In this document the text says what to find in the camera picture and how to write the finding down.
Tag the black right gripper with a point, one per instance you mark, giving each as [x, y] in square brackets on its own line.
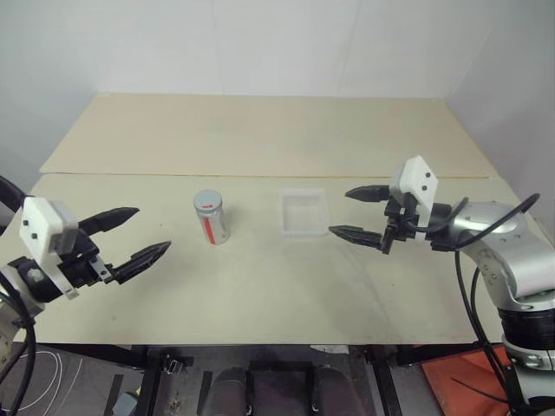
[399, 221]

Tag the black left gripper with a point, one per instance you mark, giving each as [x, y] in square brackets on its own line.
[84, 268]

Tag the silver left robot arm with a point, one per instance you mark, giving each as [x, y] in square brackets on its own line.
[26, 286]

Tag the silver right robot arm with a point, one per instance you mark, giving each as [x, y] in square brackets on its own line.
[503, 242]

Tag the clear square plastic container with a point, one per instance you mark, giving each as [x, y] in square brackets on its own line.
[303, 214]

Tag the silver can with red label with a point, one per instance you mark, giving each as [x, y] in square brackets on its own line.
[215, 229]

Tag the grey bottle cap red mark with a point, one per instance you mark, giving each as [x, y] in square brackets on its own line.
[208, 201]

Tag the small grey box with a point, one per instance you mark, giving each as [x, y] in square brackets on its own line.
[128, 404]

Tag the dark rounded shape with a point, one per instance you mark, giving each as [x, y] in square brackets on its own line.
[336, 390]
[225, 392]

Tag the orange floor mat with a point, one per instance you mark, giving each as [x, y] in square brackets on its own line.
[451, 377]

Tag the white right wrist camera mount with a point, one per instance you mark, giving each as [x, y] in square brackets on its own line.
[415, 180]

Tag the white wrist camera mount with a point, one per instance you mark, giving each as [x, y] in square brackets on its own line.
[37, 225]
[415, 180]

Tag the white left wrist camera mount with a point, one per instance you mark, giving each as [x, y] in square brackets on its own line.
[37, 225]

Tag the black metal table frame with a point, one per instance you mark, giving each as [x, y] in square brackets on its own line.
[108, 353]

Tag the small metal bracket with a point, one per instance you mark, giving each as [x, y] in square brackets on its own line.
[173, 366]

